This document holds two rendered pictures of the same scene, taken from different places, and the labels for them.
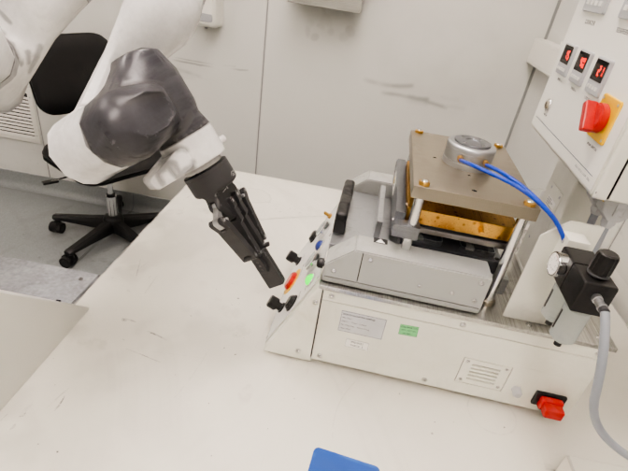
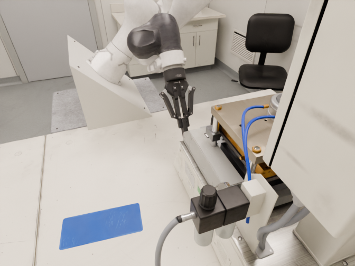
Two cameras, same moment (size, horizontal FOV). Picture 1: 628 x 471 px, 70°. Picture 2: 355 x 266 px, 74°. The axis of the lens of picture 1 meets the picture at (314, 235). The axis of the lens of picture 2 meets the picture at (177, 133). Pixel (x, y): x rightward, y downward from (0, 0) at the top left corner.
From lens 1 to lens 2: 62 cm
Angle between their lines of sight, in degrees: 53
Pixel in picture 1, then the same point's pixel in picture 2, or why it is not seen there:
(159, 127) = (143, 44)
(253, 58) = not seen: outside the picture
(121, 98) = (134, 30)
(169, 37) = (184, 9)
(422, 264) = (204, 155)
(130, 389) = (128, 143)
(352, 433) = (154, 212)
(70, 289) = (157, 108)
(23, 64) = not seen: hidden behind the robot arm
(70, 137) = not seen: hidden behind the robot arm
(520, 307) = (240, 223)
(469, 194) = (230, 124)
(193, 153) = (162, 60)
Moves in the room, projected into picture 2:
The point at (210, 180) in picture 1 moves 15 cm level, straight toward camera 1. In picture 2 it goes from (166, 75) to (126, 88)
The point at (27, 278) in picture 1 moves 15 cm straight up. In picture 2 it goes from (152, 99) to (151, 73)
